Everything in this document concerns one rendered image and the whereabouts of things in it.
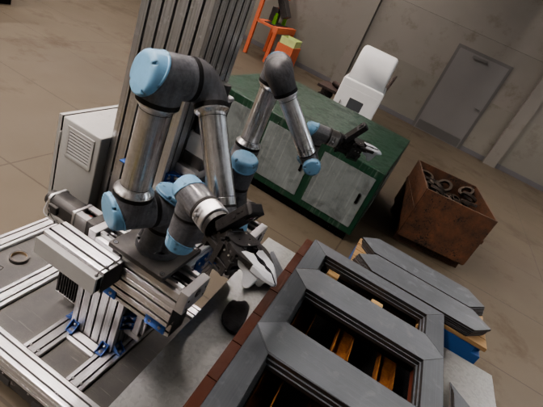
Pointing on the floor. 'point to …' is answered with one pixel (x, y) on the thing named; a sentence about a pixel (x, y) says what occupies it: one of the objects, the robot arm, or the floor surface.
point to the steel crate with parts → (441, 215)
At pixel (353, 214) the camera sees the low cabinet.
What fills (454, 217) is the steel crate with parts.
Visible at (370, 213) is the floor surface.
